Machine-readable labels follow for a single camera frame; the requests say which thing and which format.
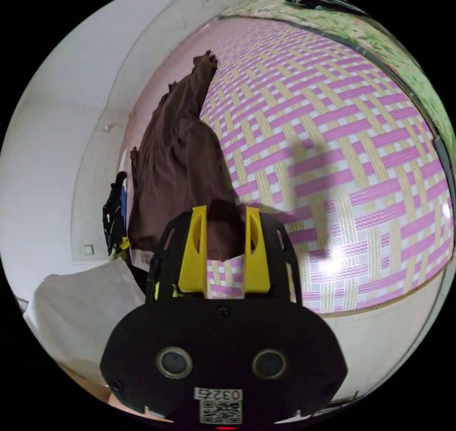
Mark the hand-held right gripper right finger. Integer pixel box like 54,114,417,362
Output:
244,206,271,294

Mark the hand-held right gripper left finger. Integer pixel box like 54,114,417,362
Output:
178,206,209,293

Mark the dark brown long sleeve shirt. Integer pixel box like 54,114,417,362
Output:
127,49,251,263

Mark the bed with pink woven mat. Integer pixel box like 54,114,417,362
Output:
119,0,456,319

